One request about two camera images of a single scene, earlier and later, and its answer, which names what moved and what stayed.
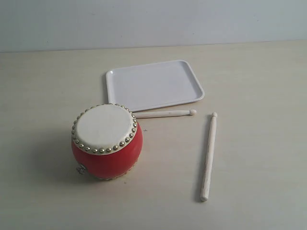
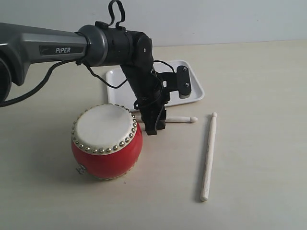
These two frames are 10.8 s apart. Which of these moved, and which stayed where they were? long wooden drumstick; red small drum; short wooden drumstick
Moved: short wooden drumstick
Stayed: red small drum; long wooden drumstick
